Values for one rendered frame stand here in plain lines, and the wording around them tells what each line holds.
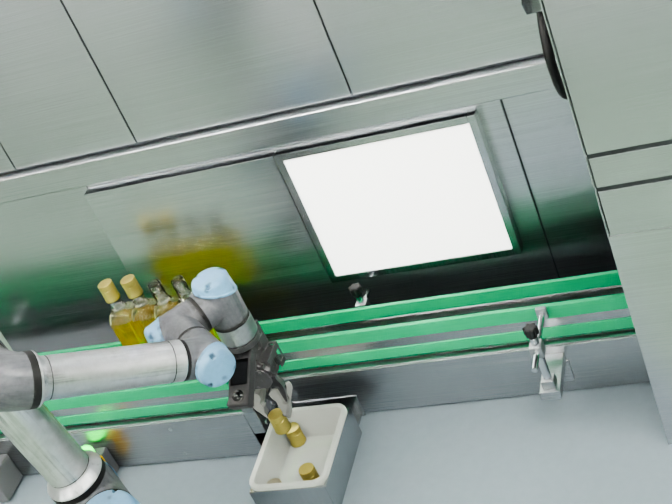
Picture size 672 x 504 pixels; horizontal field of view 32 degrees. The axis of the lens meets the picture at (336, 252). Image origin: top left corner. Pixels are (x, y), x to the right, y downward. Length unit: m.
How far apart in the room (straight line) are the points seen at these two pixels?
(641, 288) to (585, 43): 0.47
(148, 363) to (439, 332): 0.65
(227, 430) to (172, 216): 0.48
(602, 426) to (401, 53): 0.81
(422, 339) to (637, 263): 0.59
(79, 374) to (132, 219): 0.71
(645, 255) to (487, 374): 0.57
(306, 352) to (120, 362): 0.60
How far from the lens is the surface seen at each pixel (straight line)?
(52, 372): 1.96
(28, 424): 2.13
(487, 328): 2.34
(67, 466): 2.20
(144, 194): 2.55
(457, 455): 2.37
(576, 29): 1.74
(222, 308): 2.18
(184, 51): 2.35
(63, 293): 2.88
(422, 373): 2.43
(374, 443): 2.47
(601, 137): 1.83
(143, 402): 2.60
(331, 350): 2.46
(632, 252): 1.96
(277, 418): 2.35
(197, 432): 2.59
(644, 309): 2.04
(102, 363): 1.99
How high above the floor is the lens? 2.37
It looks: 32 degrees down
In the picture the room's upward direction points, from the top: 24 degrees counter-clockwise
